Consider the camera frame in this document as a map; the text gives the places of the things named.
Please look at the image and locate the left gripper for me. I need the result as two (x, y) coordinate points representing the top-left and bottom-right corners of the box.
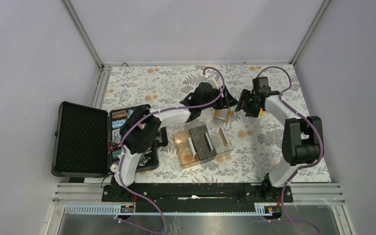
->
(200, 85), (237, 110)

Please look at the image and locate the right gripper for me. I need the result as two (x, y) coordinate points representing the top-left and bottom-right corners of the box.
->
(234, 89), (260, 118)

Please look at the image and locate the tan leather card holder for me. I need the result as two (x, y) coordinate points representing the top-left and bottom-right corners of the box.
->
(213, 108), (234, 123)

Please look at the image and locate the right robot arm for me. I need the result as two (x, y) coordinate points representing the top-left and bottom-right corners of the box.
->
(235, 77), (324, 202)

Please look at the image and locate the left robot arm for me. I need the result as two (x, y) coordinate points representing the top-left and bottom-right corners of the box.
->
(111, 82), (238, 201)

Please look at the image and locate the clear transparent card box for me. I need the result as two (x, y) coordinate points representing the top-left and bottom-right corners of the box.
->
(206, 121), (233, 156)

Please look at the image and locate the smoky black card box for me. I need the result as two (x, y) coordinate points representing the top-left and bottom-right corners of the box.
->
(189, 125), (216, 163)

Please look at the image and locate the black card stack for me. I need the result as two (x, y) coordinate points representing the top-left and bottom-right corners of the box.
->
(204, 132), (214, 154)

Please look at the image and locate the white card stack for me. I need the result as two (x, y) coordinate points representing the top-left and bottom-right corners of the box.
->
(188, 137), (196, 159)

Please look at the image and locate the amber transparent card box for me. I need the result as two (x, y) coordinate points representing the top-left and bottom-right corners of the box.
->
(172, 130), (199, 169)

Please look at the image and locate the floral table mat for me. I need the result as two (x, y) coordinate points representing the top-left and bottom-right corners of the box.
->
(95, 64), (332, 184)

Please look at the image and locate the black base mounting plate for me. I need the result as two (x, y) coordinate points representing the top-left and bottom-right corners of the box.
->
(101, 183), (294, 213)

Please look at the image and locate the black poker chip case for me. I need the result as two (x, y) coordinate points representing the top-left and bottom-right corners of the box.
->
(51, 101), (168, 178)

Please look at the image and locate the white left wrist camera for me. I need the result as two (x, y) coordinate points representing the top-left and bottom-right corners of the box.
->
(206, 74), (221, 89)

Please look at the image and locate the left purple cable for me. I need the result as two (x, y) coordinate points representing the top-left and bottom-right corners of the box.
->
(113, 67), (226, 234)

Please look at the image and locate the purple cable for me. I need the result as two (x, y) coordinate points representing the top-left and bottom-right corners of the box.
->
(113, 67), (226, 234)
(256, 66), (325, 234)

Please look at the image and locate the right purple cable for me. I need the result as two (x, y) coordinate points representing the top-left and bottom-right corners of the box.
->
(256, 66), (325, 234)

